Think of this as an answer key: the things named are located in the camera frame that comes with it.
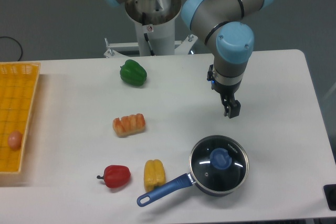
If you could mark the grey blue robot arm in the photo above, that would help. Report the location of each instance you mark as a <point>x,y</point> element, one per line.
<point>216,23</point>

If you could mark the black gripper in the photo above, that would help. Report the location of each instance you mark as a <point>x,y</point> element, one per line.
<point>226,87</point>

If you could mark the yellow bell pepper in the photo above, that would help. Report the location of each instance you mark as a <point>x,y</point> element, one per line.
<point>154,175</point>

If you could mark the brown egg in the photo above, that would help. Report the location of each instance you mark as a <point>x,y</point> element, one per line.
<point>15,140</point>

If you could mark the black device at table edge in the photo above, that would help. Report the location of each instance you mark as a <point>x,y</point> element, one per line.
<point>330,195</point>

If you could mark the toy bread loaf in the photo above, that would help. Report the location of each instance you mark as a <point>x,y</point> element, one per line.
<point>129,125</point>

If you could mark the red bell pepper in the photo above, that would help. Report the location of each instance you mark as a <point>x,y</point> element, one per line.
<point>115,176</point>

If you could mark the blue handled saucepan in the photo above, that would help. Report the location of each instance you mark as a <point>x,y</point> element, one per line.
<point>180,182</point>

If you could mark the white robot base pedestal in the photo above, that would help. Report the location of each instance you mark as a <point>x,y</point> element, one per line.
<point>154,22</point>

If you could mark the green bell pepper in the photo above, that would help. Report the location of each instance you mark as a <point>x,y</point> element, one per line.
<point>133,73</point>

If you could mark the yellow plastic basket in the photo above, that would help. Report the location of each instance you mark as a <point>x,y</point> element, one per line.
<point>18,86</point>

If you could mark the glass lid with blue knob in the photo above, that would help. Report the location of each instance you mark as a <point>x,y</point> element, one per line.
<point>219,165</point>

